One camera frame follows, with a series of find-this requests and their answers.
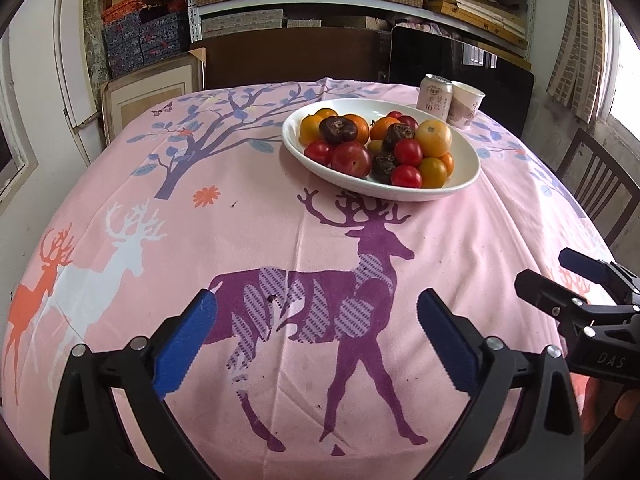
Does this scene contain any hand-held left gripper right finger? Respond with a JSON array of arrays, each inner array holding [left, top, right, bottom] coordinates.
[[417, 287, 585, 480]]

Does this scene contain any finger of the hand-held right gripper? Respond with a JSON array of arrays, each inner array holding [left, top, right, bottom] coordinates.
[[514, 268, 640, 341], [558, 247, 640, 311]]

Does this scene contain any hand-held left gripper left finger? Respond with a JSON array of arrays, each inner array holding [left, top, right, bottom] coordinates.
[[49, 288, 218, 480]]

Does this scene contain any white plate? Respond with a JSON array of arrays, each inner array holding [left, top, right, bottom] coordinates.
[[281, 98, 482, 203]]

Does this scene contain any person's right hand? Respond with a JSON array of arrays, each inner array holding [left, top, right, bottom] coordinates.
[[570, 374, 640, 441]]

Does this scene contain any dark wooden chair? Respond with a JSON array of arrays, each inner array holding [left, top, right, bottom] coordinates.
[[555, 127, 640, 248]]

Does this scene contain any pink deer printed tablecloth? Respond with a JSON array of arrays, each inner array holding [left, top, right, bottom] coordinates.
[[0, 77, 618, 480]]

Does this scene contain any bright window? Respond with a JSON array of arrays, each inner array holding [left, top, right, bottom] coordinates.
[[602, 10, 640, 151]]

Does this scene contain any white paper cup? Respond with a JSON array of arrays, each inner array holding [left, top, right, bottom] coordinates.
[[446, 80, 487, 130]]

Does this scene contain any brick-pattern curtain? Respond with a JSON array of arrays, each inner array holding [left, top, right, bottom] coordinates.
[[546, 0, 611, 125]]

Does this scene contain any pale drink can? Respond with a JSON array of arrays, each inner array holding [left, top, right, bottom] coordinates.
[[416, 74, 454, 114]]

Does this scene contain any white-framed window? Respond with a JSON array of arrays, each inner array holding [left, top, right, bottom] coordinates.
[[0, 30, 38, 211]]

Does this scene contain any black glossy panel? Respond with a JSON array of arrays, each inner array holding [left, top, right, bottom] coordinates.
[[387, 25, 536, 138]]

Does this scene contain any stack of light wooden boards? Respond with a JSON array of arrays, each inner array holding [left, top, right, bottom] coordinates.
[[427, 0, 531, 51]]

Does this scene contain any pink floral cloth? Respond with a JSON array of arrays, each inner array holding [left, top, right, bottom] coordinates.
[[392, 16, 453, 37]]

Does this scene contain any dark brown wooden board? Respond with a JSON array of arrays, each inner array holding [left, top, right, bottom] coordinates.
[[189, 27, 393, 92]]

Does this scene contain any stack of blue patterned boxes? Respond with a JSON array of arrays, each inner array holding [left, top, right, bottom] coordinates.
[[102, 10, 193, 78]]

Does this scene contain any white board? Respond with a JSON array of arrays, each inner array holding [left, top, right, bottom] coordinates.
[[52, 0, 101, 133]]

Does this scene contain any grey stone slab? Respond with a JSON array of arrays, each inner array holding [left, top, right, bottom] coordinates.
[[82, 0, 110, 83]]

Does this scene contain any white metal shelving unit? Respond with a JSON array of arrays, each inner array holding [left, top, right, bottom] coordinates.
[[186, 0, 538, 61]]

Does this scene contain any stack of orange patterned boxes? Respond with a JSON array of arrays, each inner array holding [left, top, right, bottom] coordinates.
[[101, 0, 156, 26]]

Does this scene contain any wooden picture frame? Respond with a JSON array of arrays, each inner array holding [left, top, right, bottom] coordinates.
[[100, 52, 206, 146]]

